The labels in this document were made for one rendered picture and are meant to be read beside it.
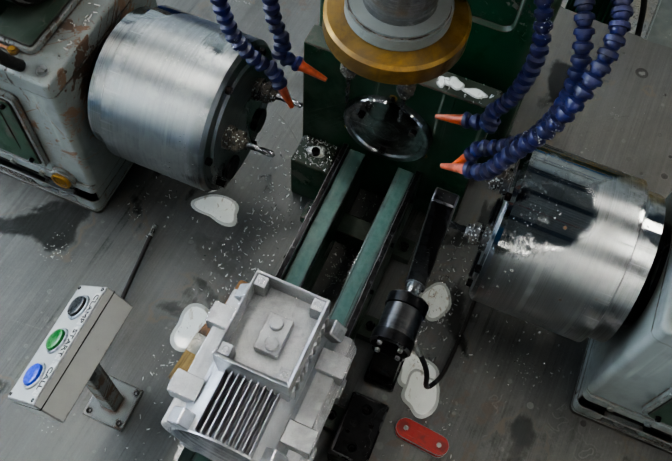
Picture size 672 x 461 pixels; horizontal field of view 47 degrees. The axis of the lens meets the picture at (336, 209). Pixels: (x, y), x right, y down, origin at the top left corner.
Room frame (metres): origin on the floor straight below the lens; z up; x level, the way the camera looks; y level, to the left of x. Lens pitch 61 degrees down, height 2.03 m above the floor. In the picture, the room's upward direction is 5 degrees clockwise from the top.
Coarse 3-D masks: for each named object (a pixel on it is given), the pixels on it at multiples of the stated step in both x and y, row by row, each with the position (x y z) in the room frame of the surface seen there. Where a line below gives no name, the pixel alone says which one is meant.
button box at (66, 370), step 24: (96, 288) 0.38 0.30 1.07; (96, 312) 0.34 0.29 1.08; (120, 312) 0.35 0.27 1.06; (48, 336) 0.32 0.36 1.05; (72, 336) 0.31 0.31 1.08; (96, 336) 0.32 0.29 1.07; (48, 360) 0.28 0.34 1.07; (72, 360) 0.28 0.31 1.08; (96, 360) 0.29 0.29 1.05; (48, 384) 0.24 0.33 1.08; (72, 384) 0.25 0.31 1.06; (48, 408) 0.22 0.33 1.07
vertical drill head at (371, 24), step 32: (352, 0) 0.65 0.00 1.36; (384, 0) 0.63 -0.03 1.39; (416, 0) 0.62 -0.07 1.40; (448, 0) 0.67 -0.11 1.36; (352, 32) 0.62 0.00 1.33; (384, 32) 0.61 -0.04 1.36; (416, 32) 0.61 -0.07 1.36; (448, 32) 0.64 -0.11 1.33; (352, 64) 0.59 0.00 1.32; (384, 64) 0.58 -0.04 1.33; (416, 64) 0.59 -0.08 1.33; (448, 64) 0.60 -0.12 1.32
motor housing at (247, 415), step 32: (320, 352) 0.32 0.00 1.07; (352, 352) 0.34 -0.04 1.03; (224, 384) 0.26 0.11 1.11; (320, 384) 0.28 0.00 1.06; (224, 416) 0.22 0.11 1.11; (256, 416) 0.23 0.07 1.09; (288, 416) 0.24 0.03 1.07; (320, 416) 0.25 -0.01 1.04; (192, 448) 0.21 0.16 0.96; (224, 448) 0.22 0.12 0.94; (256, 448) 0.19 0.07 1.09
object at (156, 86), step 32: (128, 32) 0.74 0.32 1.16; (160, 32) 0.74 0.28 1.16; (192, 32) 0.75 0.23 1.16; (96, 64) 0.70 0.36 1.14; (128, 64) 0.69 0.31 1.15; (160, 64) 0.69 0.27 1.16; (192, 64) 0.69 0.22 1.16; (224, 64) 0.70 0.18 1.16; (96, 96) 0.66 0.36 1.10; (128, 96) 0.65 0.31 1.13; (160, 96) 0.65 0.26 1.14; (192, 96) 0.65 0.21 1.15; (224, 96) 0.66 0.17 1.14; (256, 96) 0.72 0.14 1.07; (96, 128) 0.65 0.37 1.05; (128, 128) 0.62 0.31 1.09; (160, 128) 0.62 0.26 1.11; (192, 128) 0.61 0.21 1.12; (224, 128) 0.64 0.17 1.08; (256, 128) 0.72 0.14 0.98; (128, 160) 0.63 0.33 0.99; (160, 160) 0.60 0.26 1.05; (192, 160) 0.59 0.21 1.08; (224, 160) 0.63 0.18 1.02
